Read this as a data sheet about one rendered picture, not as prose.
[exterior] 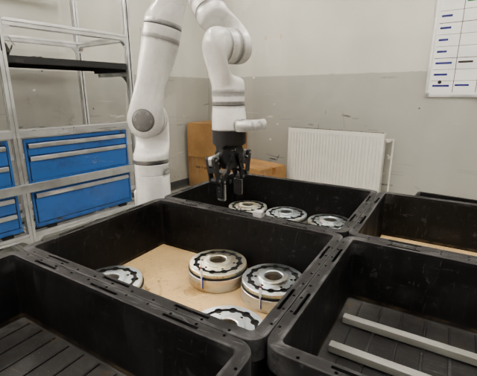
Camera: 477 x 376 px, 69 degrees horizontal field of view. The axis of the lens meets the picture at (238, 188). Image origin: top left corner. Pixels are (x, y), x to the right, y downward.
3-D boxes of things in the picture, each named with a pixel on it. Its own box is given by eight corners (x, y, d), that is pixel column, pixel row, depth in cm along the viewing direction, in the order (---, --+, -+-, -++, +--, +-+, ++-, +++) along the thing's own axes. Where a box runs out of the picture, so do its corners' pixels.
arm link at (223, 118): (244, 133, 69) (244, 101, 67) (202, 130, 76) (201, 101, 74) (268, 129, 76) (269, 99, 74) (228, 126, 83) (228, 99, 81)
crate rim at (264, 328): (20, 262, 52) (18, 248, 51) (161, 207, 77) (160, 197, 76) (258, 368, 32) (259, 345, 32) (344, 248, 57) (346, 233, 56)
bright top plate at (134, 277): (63, 286, 55) (62, 283, 55) (119, 262, 63) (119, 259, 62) (98, 310, 49) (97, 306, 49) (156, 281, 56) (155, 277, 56)
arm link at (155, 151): (134, 101, 95) (139, 163, 99) (123, 101, 86) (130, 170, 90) (168, 101, 95) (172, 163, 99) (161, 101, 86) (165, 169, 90)
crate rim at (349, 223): (161, 207, 77) (160, 197, 76) (232, 179, 102) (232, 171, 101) (344, 248, 57) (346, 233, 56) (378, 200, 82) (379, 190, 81)
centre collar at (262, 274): (253, 282, 55) (253, 278, 55) (264, 268, 60) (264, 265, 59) (282, 289, 53) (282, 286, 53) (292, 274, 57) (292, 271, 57)
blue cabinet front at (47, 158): (36, 227, 222) (21, 139, 207) (130, 200, 278) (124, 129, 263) (38, 228, 220) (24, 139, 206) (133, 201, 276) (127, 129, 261)
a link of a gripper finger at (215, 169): (207, 155, 75) (214, 179, 77) (202, 159, 73) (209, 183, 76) (217, 156, 73) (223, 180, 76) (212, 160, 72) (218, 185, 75)
